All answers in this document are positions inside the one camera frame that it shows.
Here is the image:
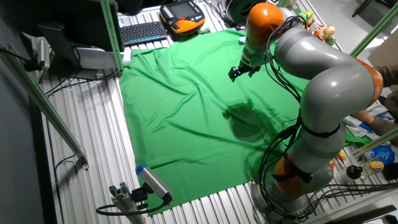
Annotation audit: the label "orange black teach pendant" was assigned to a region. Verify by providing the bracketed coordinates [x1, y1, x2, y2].
[159, 0, 206, 35]

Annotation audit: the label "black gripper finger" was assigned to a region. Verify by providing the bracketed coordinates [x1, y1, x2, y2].
[228, 66, 241, 83]
[248, 65, 262, 78]

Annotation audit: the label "black computer keyboard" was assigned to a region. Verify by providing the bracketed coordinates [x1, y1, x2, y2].
[119, 21, 169, 48]

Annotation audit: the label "black computer monitor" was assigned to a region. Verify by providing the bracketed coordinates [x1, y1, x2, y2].
[37, 0, 121, 68]

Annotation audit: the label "colourful plastic toy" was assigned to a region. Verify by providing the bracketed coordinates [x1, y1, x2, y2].
[294, 9, 315, 29]

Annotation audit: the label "small red yellow toys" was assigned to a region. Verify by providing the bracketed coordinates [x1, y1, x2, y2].
[328, 150, 348, 169]

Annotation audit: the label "green frame beam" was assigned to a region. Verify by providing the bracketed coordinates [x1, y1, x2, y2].
[353, 127, 398, 158]
[0, 43, 90, 170]

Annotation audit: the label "grey monitor base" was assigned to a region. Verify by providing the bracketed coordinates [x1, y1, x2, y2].
[73, 46, 124, 70]

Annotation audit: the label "clear bottle with black cap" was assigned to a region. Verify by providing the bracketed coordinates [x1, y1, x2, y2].
[335, 164, 364, 185]

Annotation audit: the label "white blue cloth pile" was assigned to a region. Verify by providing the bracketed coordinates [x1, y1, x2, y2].
[341, 104, 398, 139]

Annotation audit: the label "jar with yellow green lid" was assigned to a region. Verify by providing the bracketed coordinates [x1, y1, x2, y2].
[361, 157, 386, 175]

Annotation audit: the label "silver cylinder device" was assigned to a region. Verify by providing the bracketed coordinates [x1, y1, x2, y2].
[36, 37, 52, 71]

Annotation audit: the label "yellow doll toy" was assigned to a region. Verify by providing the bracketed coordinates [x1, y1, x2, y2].
[313, 24, 337, 46]

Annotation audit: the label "person's bare hand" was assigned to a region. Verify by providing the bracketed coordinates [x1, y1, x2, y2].
[352, 109, 376, 126]

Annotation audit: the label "brown sleeved forearm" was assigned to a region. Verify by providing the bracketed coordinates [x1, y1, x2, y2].
[369, 63, 398, 137]

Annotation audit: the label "green frame post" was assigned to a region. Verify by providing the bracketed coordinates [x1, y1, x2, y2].
[350, 1, 398, 58]
[100, 0, 125, 74]

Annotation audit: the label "aluminium profile camera mount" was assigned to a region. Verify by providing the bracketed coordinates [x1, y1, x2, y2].
[108, 182, 147, 224]

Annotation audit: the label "black sleeved forearm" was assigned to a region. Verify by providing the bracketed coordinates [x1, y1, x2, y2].
[116, 0, 162, 16]

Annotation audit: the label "black round device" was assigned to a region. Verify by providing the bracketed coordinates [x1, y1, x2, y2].
[224, 0, 259, 28]

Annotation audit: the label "green cloth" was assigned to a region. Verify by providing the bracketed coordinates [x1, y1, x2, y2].
[119, 28, 374, 216]

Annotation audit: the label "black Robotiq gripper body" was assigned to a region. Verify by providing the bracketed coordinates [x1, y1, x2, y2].
[235, 58, 259, 75]

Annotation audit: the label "blue plastic bag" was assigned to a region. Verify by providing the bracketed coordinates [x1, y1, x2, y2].
[363, 144, 397, 166]

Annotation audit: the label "brown cardboard sheet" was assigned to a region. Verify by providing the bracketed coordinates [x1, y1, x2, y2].
[367, 36, 398, 68]

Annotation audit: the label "black camera cable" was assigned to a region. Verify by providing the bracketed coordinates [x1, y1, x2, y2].
[95, 198, 170, 217]

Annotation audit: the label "silver camera with blue end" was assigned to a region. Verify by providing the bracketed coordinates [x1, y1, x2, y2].
[135, 163, 174, 203]

